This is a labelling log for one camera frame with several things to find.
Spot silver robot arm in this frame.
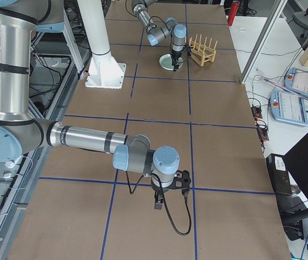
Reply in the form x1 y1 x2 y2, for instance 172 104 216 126
0 1 184 209
131 1 190 72

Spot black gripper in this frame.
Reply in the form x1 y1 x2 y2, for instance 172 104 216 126
151 183 168 210
171 49 182 72

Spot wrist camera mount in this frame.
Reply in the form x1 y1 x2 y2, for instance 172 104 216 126
182 43 191 60
168 170 191 194

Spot aluminium frame post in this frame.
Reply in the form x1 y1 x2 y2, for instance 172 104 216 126
240 0 287 84

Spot black computer box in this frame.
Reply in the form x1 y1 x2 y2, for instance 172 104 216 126
266 153 292 196

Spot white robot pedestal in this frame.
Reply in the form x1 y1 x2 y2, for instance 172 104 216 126
78 0 126 89

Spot teach pendant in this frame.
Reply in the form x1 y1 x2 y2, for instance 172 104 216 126
270 90 308 126
284 67 308 97

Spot orange black connector strip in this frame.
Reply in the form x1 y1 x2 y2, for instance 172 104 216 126
251 105 269 142

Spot red bottle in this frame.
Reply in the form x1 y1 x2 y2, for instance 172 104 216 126
227 1 240 27

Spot near teach pendant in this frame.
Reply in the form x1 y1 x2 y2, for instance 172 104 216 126
270 90 308 126

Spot far teach pendant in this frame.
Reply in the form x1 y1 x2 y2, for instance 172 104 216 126
284 67 308 97

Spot metal rod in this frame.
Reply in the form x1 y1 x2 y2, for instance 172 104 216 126
260 68 308 101

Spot wooden dish rack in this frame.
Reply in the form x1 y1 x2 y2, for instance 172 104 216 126
188 34 218 67

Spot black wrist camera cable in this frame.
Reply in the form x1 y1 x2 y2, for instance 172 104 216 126
126 170 192 235

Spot mint green plate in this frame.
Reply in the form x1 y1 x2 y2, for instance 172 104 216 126
159 54 184 71

